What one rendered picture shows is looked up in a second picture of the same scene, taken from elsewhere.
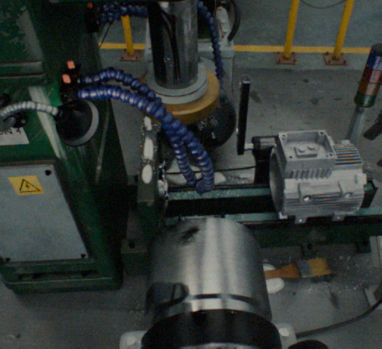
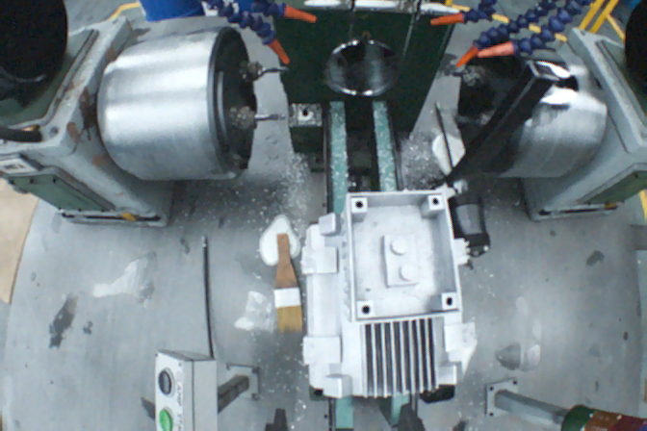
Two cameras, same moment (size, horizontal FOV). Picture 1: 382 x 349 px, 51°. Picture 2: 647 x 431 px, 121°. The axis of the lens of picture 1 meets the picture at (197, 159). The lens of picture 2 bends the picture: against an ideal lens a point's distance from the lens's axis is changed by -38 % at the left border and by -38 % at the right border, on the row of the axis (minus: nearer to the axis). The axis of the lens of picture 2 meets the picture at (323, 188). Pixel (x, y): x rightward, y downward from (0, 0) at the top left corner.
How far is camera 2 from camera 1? 0.83 m
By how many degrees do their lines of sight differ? 50
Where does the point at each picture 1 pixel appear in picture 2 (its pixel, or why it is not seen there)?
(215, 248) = (162, 61)
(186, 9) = not seen: outside the picture
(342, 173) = (354, 350)
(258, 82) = (617, 265)
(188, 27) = not seen: outside the picture
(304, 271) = (283, 294)
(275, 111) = (574, 290)
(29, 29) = not seen: outside the picture
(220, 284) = (120, 70)
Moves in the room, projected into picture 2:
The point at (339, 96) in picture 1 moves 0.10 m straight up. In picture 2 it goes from (601, 387) to (630, 391)
